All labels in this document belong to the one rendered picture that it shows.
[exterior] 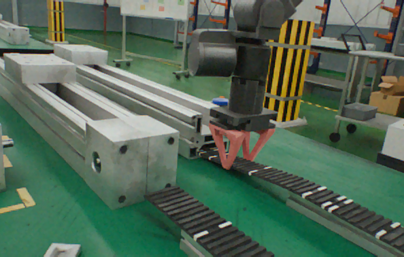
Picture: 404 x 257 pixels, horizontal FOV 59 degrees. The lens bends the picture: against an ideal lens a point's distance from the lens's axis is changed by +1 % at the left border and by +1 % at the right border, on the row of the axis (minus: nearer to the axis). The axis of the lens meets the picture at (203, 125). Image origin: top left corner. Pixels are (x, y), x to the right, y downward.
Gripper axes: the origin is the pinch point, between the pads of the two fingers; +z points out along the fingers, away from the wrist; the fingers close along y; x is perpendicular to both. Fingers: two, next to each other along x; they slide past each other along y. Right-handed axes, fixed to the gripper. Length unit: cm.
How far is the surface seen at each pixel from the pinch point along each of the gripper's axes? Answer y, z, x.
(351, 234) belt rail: 1.6, 1.0, 21.9
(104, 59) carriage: -5, -8, -65
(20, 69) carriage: 24.1, -9.0, -41.1
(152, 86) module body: -2.7, -6.2, -33.3
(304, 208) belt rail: 1.6, 1.0, 15.0
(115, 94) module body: 4.5, -3.6, -37.6
